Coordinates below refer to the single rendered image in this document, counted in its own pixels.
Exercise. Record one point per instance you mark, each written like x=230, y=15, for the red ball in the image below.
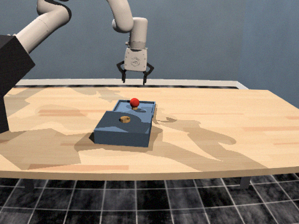
x=134, y=102

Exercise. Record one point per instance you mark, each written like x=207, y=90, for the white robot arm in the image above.
x=59, y=15

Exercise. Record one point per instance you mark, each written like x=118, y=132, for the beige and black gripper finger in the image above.
x=123, y=72
x=146, y=74

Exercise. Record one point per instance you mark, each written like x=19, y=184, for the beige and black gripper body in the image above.
x=135, y=60

